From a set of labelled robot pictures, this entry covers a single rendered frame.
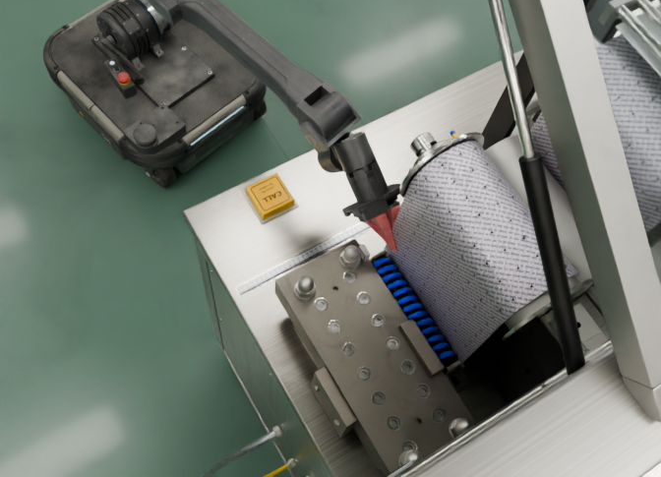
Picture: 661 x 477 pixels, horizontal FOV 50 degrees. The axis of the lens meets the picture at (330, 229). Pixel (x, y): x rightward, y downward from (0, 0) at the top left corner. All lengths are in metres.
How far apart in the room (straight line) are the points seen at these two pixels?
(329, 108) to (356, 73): 1.59
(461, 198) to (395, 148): 0.52
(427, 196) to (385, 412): 0.36
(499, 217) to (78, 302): 1.62
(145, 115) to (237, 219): 1.00
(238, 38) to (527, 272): 0.61
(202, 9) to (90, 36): 1.28
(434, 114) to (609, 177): 1.09
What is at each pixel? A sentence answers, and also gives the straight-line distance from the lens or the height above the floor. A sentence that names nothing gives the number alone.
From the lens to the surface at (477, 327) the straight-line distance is 1.08.
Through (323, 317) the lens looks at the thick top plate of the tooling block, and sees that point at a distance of 1.18.
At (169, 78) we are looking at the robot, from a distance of 2.37.
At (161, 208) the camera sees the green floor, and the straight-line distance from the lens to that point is 2.42.
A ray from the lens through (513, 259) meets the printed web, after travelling 0.97.
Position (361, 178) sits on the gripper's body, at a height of 1.15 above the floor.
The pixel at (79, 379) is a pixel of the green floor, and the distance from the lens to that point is 2.27.
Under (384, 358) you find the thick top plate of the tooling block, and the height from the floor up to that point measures 1.03.
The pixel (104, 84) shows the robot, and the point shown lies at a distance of 2.41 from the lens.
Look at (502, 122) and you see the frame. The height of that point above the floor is 1.04.
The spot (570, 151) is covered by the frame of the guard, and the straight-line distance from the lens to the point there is 0.48.
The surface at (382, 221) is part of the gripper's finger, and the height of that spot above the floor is 1.12.
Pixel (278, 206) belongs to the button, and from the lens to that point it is 1.37.
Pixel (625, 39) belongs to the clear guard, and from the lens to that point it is 0.51.
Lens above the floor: 2.15
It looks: 65 degrees down
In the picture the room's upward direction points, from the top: 11 degrees clockwise
